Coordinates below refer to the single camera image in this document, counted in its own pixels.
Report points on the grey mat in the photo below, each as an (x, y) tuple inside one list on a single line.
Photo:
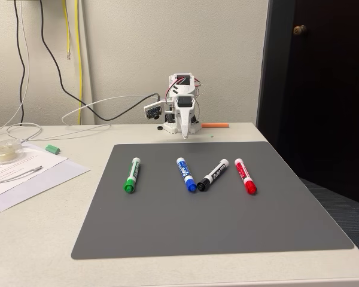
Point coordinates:
[(197, 224)]

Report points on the blue dry-erase marker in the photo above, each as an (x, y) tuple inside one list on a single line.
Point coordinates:
[(185, 173)]

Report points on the white-framed wrist camera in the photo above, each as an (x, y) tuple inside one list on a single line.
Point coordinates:
[(153, 111)]

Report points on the pale blank paper sheet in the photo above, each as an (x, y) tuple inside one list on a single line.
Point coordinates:
[(48, 182)]

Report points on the green dry-erase marker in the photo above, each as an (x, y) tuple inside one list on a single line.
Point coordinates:
[(133, 172)]

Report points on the white printed paper sheet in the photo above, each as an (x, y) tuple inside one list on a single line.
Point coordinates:
[(33, 161)]

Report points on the dark door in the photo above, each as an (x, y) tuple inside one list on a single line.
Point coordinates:
[(332, 89)]

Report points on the black dry-erase marker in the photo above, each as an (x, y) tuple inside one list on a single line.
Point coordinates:
[(214, 176)]

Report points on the clear tape dispenser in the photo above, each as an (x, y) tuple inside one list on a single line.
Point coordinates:
[(3, 152)]

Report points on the orange stick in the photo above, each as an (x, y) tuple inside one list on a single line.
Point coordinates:
[(215, 125)]

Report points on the brass door knob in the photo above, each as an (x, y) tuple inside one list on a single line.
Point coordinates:
[(300, 30)]

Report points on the dark door frame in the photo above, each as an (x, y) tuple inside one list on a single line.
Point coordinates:
[(275, 59)]

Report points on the red dry-erase marker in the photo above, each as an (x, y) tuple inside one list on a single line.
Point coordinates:
[(244, 176)]

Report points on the small green cap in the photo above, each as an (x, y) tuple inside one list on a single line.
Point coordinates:
[(52, 149)]

